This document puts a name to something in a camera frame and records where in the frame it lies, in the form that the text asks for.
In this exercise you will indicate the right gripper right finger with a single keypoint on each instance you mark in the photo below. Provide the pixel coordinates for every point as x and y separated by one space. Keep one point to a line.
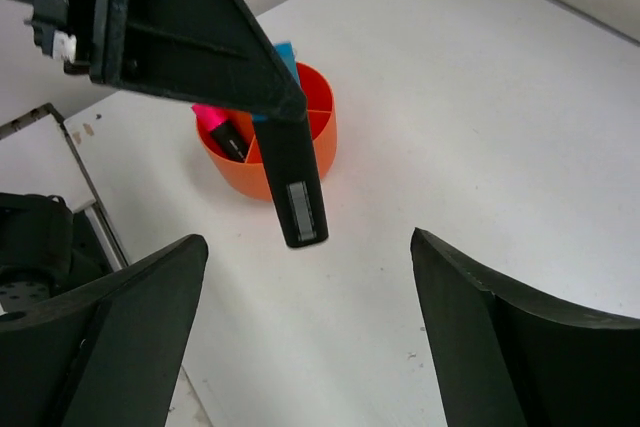
507 354

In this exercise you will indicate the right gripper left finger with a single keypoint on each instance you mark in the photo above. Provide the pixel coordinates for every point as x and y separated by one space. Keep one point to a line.
107 353

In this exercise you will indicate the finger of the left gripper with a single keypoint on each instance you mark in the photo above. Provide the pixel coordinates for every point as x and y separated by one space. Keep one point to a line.
205 51

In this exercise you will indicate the pink marker cap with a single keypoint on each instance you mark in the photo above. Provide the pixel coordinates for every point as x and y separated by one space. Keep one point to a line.
220 129

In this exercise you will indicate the black blue utility knife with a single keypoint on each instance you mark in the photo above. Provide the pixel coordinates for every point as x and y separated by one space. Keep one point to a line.
297 195

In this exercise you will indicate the orange round pen holder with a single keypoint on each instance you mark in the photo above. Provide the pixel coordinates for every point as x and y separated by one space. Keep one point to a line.
249 178

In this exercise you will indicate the aluminium rail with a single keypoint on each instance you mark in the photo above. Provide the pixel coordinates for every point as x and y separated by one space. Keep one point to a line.
95 212

